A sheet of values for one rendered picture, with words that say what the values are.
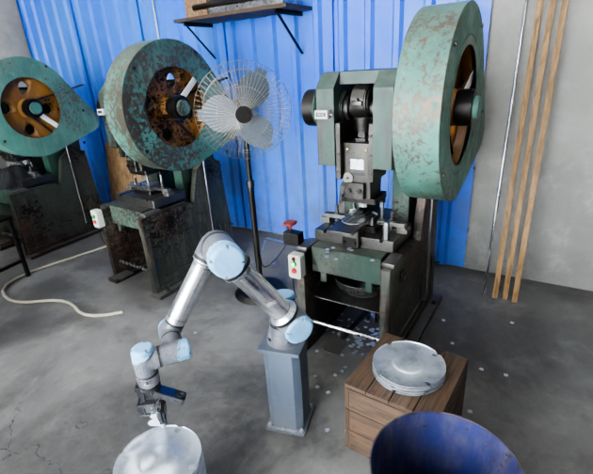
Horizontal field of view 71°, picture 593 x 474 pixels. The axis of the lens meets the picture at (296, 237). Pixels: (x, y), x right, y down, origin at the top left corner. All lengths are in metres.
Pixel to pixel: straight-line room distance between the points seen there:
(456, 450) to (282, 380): 0.72
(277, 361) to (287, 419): 0.32
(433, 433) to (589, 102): 2.25
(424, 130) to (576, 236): 1.91
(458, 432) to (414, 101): 1.15
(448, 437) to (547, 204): 2.07
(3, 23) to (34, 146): 2.44
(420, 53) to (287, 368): 1.34
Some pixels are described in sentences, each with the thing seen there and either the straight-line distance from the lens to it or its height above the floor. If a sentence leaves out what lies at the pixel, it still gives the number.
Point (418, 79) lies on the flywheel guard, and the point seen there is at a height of 1.47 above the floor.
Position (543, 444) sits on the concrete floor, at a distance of 2.23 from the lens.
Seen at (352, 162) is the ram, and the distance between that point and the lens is 2.15.
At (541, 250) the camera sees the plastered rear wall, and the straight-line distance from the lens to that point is 3.40.
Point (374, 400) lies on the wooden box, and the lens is 1.76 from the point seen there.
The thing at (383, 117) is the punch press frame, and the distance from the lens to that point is 2.00.
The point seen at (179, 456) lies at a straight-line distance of 1.67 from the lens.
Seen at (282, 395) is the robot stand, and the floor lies 0.21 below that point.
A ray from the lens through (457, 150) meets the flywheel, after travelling 2.26.
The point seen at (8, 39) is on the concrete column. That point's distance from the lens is 6.50.
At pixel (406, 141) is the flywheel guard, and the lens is 1.69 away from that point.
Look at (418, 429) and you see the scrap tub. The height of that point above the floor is 0.41.
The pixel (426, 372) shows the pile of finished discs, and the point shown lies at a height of 0.39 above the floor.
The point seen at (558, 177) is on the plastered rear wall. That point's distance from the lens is 3.23.
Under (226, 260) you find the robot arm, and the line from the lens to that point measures 1.37.
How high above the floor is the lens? 1.54
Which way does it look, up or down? 22 degrees down
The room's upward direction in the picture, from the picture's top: 4 degrees counter-clockwise
